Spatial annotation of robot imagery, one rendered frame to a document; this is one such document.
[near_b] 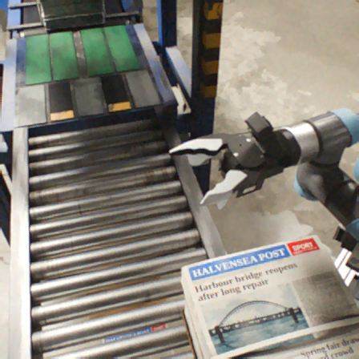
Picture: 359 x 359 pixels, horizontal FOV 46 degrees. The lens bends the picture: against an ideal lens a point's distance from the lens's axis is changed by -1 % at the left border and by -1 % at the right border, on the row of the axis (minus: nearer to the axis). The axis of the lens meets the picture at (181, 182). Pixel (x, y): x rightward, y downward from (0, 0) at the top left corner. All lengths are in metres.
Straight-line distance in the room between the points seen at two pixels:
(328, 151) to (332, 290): 0.25
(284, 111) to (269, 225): 1.02
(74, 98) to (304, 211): 1.33
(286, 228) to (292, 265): 1.41
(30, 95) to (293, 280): 1.25
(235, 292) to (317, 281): 0.16
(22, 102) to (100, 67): 0.36
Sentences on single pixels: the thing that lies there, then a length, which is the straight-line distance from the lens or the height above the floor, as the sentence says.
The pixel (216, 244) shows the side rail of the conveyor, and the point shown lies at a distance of 1.13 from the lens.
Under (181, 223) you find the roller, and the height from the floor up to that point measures 0.79.
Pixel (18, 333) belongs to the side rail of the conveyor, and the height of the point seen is 0.80.
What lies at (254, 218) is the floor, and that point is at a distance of 2.25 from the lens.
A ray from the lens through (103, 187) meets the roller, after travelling 1.30.
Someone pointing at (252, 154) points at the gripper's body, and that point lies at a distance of 0.72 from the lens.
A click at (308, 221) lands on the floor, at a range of 2.30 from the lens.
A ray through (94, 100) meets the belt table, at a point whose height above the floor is 0.80.
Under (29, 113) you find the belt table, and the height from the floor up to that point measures 0.80.
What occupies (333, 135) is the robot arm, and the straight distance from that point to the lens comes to 0.80.
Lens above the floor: 1.72
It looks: 46 degrees down
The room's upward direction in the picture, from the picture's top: straight up
